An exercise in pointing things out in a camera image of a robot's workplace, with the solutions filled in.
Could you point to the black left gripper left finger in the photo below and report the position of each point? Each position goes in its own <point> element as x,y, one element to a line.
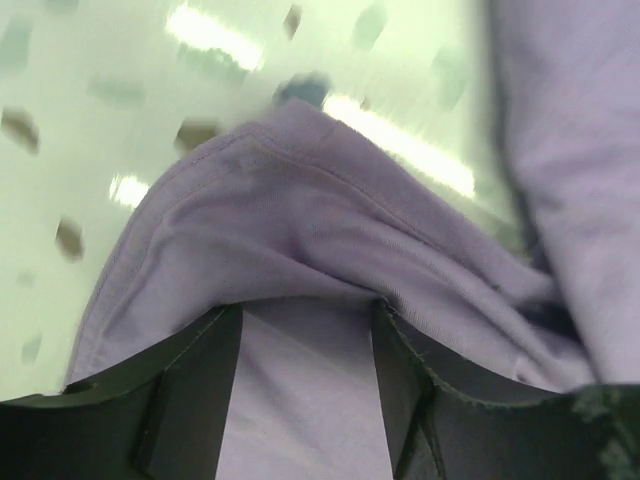
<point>160,414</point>

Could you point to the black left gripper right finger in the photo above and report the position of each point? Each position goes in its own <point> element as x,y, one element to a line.
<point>446,417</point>

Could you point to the purple t shirt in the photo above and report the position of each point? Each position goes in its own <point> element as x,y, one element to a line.
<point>306,224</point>

